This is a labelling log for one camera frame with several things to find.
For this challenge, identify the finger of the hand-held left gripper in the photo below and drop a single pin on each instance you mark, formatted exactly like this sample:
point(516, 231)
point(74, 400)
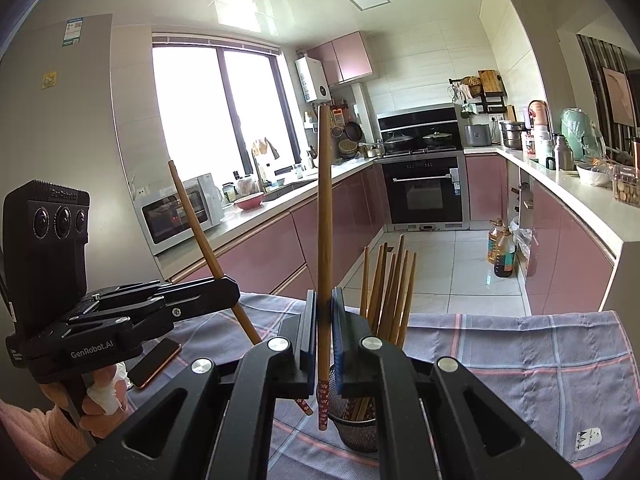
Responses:
point(205, 297)
point(130, 292)

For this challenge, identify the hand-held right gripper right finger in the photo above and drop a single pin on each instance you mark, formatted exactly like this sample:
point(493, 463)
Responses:
point(339, 350)

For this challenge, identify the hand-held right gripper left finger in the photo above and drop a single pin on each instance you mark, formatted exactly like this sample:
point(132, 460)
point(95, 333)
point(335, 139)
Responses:
point(312, 350)

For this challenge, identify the red-ended wooden chopstick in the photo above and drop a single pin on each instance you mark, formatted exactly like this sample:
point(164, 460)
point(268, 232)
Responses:
point(325, 210)
point(200, 235)

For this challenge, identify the bunch of wooden chopsticks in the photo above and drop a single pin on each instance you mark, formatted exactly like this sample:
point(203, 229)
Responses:
point(395, 300)

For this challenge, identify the black mesh pen holder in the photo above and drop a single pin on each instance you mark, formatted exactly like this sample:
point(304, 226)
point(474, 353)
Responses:
point(360, 435)

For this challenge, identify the person's left forearm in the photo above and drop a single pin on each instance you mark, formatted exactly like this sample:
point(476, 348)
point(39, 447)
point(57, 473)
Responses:
point(30, 435)

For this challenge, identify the person's left hand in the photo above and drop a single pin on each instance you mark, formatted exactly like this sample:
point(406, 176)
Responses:
point(100, 417)

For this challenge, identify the black smartphone copper edge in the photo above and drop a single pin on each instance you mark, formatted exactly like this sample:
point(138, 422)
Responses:
point(152, 365)

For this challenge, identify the pink kitchen base cabinet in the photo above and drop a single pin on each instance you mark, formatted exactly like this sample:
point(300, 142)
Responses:
point(270, 255)
point(560, 260)

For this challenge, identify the white microwave oven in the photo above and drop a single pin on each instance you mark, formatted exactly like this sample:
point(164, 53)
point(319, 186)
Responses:
point(165, 215)

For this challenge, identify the pink bowl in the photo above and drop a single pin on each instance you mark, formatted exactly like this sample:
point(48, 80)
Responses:
point(249, 201)

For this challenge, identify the silver refrigerator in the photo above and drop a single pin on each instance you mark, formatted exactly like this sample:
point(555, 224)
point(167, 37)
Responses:
point(60, 135)

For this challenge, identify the beige hanging cloth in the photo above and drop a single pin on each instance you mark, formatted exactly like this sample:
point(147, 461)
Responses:
point(264, 148)

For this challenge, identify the grey-blue checked tablecloth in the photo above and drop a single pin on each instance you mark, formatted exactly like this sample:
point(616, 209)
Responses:
point(500, 360)

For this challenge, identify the black built-in oven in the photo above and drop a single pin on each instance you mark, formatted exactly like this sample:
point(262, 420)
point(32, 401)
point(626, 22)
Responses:
point(425, 195)

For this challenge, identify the kitchen window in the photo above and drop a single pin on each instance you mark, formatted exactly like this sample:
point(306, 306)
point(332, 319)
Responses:
point(200, 110)

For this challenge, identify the dark liquid bottle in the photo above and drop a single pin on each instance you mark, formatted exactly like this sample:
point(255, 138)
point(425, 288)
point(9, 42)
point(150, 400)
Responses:
point(505, 257)

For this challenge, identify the woven basket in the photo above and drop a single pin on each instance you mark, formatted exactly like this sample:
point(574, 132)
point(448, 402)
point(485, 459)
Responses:
point(347, 148)

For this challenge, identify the small steel pot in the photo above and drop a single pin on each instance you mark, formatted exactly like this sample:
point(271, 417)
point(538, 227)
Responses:
point(372, 150)

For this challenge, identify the white plastic bag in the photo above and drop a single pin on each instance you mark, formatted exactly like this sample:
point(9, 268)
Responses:
point(522, 242)

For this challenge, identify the black wok with lid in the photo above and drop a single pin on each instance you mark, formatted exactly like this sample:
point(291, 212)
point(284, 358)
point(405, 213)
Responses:
point(398, 142)

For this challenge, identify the black frying pan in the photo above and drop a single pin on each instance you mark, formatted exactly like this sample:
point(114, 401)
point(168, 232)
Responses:
point(353, 131)

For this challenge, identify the black pot with lid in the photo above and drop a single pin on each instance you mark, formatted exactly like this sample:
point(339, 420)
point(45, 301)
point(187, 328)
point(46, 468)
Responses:
point(437, 141)

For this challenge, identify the white vertical pipe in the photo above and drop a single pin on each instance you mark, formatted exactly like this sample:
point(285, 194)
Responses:
point(361, 110)

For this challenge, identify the white gas water heater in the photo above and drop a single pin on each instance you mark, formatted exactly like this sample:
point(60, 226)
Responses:
point(312, 79)

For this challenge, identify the black range hood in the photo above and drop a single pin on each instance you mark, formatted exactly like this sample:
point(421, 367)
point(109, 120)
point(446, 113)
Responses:
point(420, 119)

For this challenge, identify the silver rice cooker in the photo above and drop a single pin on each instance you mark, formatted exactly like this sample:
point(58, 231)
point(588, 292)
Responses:
point(477, 135)

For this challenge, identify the stainless steel steamer pot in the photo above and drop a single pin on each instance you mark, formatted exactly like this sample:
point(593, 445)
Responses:
point(512, 135)

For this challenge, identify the stainless steel thermos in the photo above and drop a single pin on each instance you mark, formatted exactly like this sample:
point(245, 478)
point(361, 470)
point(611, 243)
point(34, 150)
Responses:
point(563, 152)

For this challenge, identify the wooden cutting board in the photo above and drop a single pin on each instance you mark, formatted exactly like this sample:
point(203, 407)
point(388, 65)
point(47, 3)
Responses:
point(490, 81)

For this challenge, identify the white bowl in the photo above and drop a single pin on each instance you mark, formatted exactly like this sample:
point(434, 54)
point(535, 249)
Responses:
point(593, 176)

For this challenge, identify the pink kettle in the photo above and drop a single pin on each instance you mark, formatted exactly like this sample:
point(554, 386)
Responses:
point(538, 112)

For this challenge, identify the mint green air fryer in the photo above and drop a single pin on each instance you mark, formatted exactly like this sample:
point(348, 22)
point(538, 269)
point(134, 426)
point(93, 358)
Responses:
point(577, 132)

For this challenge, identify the clear food container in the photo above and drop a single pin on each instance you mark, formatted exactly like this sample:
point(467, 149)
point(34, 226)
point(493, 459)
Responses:
point(627, 187)

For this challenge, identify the copper tumbler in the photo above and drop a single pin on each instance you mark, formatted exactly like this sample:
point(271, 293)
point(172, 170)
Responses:
point(635, 150)

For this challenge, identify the pink wall cabinet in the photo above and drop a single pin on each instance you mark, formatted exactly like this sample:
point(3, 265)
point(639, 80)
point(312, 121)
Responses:
point(345, 57)

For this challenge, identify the black wall rack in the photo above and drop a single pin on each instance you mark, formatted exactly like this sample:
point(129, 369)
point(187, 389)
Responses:
point(492, 105)

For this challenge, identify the pink wall picture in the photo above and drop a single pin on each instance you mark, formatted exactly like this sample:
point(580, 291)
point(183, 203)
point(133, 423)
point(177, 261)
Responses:
point(619, 95)

